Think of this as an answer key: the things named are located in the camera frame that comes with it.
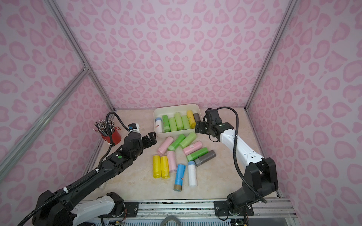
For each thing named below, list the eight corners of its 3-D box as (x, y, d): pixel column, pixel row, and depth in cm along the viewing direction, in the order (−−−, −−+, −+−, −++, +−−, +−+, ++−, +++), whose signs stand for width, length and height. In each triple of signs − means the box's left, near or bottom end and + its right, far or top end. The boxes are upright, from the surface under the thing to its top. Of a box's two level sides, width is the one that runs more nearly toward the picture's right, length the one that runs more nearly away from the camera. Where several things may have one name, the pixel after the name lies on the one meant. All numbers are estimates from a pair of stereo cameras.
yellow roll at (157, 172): (153, 179, 85) (152, 177, 83) (153, 157, 94) (152, 155, 91) (161, 177, 85) (161, 176, 83) (160, 156, 94) (160, 154, 92)
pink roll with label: (185, 156, 94) (185, 154, 91) (182, 150, 97) (182, 148, 94) (203, 148, 98) (203, 145, 95) (199, 142, 101) (199, 139, 98)
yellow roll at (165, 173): (162, 179, 85) (161, 177, 82) (161, 158, 93) (160, 156, 91) (170, 178, 85) (169, 176, 83) (168, 157, 94) (168, 155, 92)
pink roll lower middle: (169, 172, 87) (169, 170, 85) (167, 153, 95) (166, 151, 93) (178, 170, 88) (178, 168, 86) (175, 152, 96) (175, 149, 94)
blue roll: (172, 190, 81) (172, 189, 79) (177, 165, 90) (177, 164, 88) (181, 191, 80) (181, 190, 78) (185, 166, 89) (185, 165, 88)
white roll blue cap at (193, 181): (187, 186, 82) (187, 185, 80) (187, 162, 91) (187, 160, 89) (197, 186, 82) (197, 185, 80) (196, 162, 91) (196, 160, 89)
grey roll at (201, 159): (196, 166, 90) (197, 164, 87) (193, 161, 92) (193, 159, 89) (215, 156, 94) (216, 153, 92) (212, 151, 96) (212, 149, 94)
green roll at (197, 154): (188, 162, 91) (188, 160, 89) (186, 158, 93) (186, 156, 91) (208, 152, 96) (209, 150, 93) (205, 148, 97) (206, 146, 95)
